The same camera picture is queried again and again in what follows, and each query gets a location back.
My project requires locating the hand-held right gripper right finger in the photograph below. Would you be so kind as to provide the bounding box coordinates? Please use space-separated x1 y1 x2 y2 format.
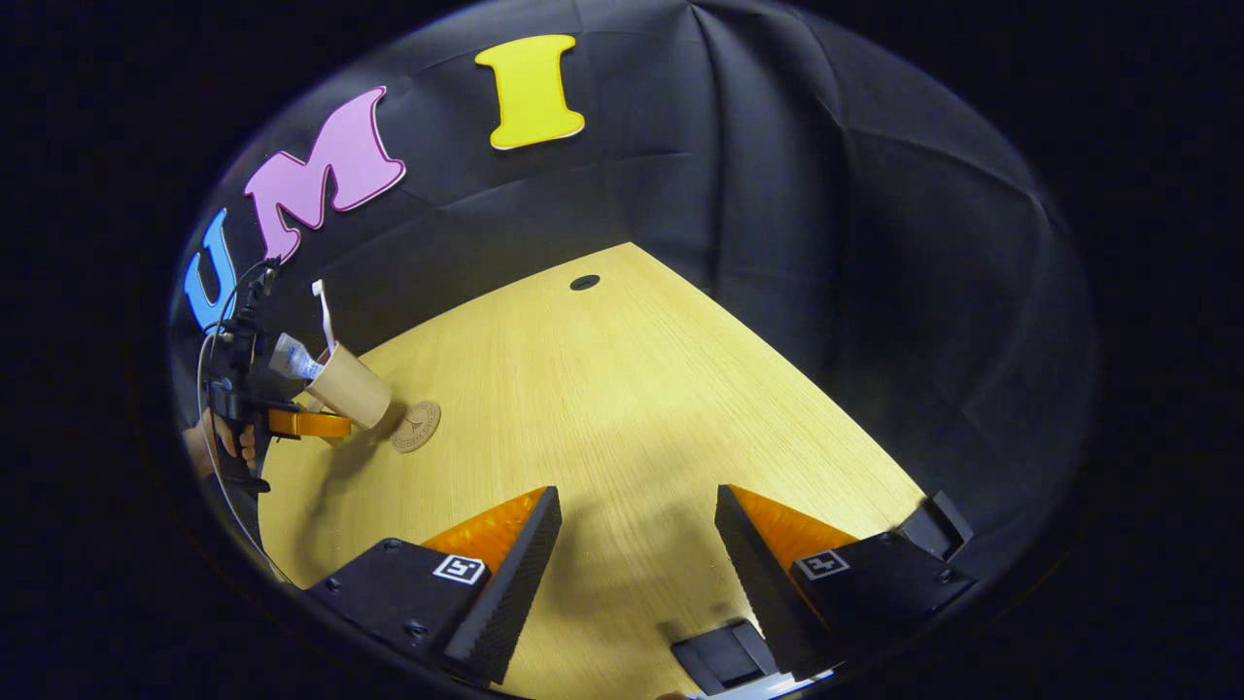
714 484 976 680

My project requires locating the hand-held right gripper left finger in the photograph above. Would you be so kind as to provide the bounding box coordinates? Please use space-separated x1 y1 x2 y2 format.
306 486 563 684

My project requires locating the beige cup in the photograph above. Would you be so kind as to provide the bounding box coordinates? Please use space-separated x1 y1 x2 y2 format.
306 342 394 431

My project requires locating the white toothpaste tube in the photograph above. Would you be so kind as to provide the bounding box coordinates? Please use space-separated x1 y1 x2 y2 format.
269 333 328 383

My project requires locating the white toothbrush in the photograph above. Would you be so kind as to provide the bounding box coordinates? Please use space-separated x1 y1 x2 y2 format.
311 280 339 357

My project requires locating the round wooden coaster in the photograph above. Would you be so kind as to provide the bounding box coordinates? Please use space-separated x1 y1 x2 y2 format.
392 401 443 455

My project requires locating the wooden desktop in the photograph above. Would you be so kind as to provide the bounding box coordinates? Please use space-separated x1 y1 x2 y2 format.
258 242 929 700

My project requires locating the black plastic bracket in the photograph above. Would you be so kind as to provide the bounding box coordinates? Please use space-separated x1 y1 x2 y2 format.
671 620 780 697
896 491 975 562

